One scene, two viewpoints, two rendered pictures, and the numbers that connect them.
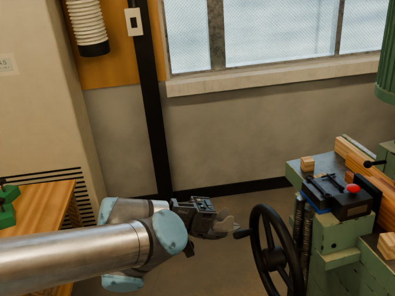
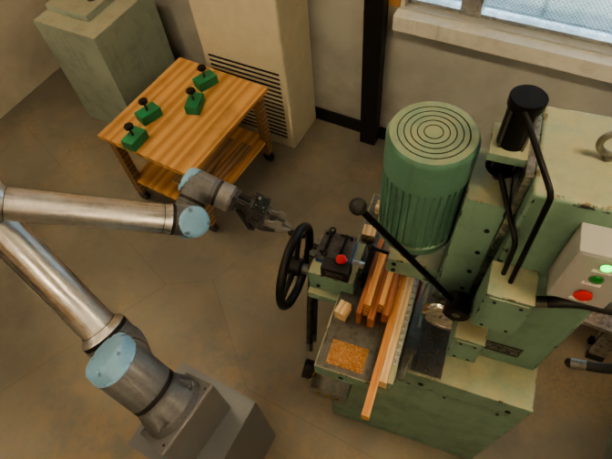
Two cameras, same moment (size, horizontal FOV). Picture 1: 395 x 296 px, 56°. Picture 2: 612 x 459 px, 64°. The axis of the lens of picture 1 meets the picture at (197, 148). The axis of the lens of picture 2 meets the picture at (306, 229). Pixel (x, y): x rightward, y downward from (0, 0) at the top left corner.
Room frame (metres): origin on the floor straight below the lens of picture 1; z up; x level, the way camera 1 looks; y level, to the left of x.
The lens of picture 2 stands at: (0.12, -0.69, 2.18)
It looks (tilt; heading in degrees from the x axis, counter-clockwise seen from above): 56 degrees down; 39
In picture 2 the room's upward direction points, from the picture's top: 7 degrees counter-clockwise
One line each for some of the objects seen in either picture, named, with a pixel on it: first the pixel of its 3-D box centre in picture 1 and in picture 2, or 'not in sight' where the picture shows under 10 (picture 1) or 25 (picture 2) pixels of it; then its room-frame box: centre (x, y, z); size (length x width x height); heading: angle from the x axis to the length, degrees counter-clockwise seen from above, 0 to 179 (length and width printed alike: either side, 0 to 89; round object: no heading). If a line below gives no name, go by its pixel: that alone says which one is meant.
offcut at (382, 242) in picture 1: (390, 245); (342, 311); (0.60, -0.40, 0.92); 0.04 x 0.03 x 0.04; 2
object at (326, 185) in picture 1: (334, 194); (335, 254); (0.71, -0.32, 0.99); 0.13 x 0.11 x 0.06; 13
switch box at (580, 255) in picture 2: not in sight; (593, 267); (0.71, -0.85, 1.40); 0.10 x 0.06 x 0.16; 103
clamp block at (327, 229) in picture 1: (331, 217); (338, 265); (0.72, -0.32, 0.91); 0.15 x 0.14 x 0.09; 13
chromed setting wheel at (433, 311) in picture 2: not in sight; (447, 316); (0.68, -0.66, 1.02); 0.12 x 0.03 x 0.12; 103
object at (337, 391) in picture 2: not in sight; (331, 384); (0.49, -0.42, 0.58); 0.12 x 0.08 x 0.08; 103
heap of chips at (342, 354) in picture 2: not in sight; (347, 354); (0.50, -0.48, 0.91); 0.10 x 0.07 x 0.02; 103
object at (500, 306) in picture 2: not in sight; (503, 300); (0.67, -0.75, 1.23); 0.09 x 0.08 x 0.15; 103
